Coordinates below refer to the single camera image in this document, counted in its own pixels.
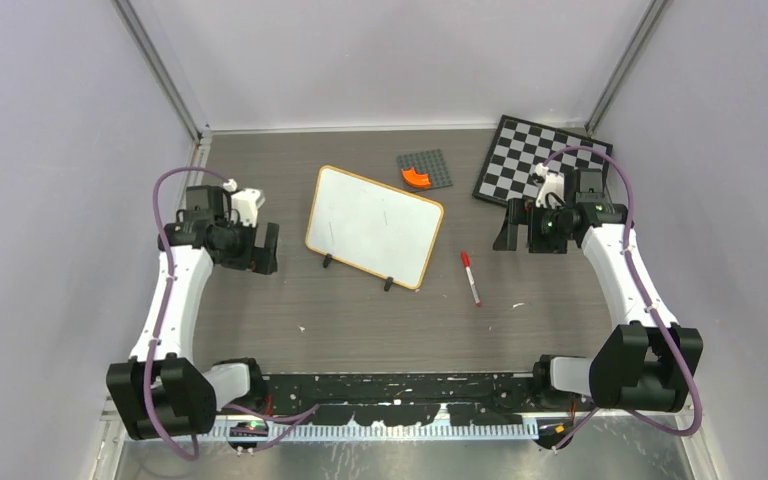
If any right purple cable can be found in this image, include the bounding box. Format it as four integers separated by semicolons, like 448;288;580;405
540;144;705;453

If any yellow framed whiteboard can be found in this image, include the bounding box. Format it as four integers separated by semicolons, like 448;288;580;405
304;165;445;290

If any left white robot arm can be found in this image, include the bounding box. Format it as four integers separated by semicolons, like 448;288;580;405
106;185;279;440

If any white slotted cable duct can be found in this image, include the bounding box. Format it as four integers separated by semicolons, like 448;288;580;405
125;421;558;444

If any orange curved block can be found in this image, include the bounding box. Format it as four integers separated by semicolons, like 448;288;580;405
401;168;432;190

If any red whiteboard marker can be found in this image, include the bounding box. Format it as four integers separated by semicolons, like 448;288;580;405
460;251;482;307

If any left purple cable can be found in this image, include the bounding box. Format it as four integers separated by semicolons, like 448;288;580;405
142;166;320;462

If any grey lego baseplate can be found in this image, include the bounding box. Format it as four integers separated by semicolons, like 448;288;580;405
396;149;453;192

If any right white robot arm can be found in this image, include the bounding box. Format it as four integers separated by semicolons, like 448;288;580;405
493;164;703;412

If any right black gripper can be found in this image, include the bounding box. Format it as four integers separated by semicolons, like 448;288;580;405
494;197;574;255

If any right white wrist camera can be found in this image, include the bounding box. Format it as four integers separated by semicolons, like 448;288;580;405
533;163;565;208

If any purple cable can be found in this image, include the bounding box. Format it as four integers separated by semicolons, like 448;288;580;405
142;166;320;462
540;144;705;453

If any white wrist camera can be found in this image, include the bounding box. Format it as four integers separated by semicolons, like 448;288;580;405
222;179;265;227
533;163;565;208

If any black white chessboard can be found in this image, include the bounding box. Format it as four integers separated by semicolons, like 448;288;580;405
473;115;613;206

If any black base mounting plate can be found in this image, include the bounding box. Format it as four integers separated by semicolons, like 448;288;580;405
202;372;599;429

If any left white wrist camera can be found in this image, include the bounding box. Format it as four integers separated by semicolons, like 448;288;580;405
222;179;265;227

